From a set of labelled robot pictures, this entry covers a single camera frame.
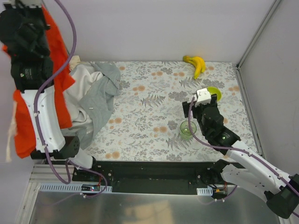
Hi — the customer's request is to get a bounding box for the grey white sweatshirt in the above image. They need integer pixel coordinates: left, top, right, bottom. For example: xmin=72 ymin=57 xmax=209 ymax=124
xmin=62 ymin=62 xmax=121 ymax=149

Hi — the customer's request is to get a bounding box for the white cable duct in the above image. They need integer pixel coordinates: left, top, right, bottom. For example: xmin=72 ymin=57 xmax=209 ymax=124
xmin=196 ymin=187 xmax=213 ymax=196
xmin=40 ymin=183 xmax=113 ymax=194

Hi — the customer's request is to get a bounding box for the floral patterned table mat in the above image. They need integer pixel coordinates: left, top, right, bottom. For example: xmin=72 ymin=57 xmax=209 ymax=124
xmin=85 ymin=61 xmax=256 ymax=161

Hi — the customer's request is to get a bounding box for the white right cable duct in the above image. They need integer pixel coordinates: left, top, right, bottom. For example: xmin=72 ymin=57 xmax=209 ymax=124
xmin=196 ymin=187 xmax=213 ymax=196

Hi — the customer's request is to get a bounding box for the white left cable duct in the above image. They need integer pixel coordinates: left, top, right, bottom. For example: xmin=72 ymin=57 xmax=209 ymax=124
xmin=40 ymin=183 xmax=113 ymax=194

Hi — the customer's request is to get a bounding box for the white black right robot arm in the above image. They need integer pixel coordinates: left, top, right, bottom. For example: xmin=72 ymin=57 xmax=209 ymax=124
xmin=182 ymin=94 xmax=299 ymax=219

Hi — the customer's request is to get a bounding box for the green translucent plastic cup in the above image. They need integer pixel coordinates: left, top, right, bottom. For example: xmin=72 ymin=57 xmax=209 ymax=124
xmin=179 ymin=120 xmax=197 ymax=140

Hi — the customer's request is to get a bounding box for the orange cloth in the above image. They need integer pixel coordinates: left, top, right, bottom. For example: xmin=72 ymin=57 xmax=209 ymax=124
xmin=1 ymin=6 xmax=77 ymax=163

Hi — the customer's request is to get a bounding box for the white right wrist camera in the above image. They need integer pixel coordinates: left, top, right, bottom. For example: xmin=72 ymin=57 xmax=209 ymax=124
xmin=193 ymin=88 xmax=211 ymax=107

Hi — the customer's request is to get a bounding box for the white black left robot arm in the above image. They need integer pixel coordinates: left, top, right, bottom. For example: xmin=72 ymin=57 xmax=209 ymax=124
xmin=0 ymin=0 xmax=94 ymax=169

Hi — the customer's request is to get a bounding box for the yellow banana bunch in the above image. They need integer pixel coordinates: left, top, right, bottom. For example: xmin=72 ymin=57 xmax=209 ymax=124
xmin=183 ymin=56 xmax=206 ymax=79

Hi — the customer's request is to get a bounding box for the beige cloth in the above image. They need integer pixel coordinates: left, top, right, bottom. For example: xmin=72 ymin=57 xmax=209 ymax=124
xmin=69 ymin=56 xmax=81 ymax=71

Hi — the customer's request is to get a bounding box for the lime green bowl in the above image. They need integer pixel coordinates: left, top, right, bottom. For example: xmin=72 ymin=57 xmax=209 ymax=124
xmin=207 ymin=86 xmax=222 ymax=101

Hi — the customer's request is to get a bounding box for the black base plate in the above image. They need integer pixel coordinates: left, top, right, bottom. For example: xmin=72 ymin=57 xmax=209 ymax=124
xmin=71 ymin=161 xmax=225 ymax=195

